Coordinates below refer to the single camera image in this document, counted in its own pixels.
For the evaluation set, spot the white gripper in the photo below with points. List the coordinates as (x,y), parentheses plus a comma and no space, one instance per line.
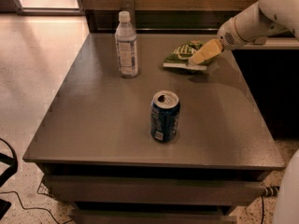
(226,38)

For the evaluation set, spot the green jalapeno chip bag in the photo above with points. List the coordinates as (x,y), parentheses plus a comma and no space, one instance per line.
(179,57)

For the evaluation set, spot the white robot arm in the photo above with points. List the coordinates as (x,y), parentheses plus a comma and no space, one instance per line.
(283,12)

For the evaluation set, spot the blue soda can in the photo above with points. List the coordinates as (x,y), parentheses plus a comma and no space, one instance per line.
(164,114)

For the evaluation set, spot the clear plastic water bottle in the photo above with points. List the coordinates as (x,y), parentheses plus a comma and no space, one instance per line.
(126,46)

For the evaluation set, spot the grey drawer cabinet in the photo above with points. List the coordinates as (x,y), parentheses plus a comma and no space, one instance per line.
(95,149)

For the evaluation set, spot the black chair base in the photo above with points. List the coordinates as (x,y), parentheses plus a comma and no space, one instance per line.
(12,168)

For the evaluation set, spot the wooden wall shelf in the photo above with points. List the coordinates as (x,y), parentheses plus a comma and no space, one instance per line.
(276,43)

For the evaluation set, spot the left metal wall bracket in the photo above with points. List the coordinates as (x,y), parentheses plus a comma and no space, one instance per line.
(129,5)

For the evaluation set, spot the striped cable plug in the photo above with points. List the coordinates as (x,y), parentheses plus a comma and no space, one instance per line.
(271,191)

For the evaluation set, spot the white window frame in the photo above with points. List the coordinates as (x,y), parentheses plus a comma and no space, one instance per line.
(46,0)

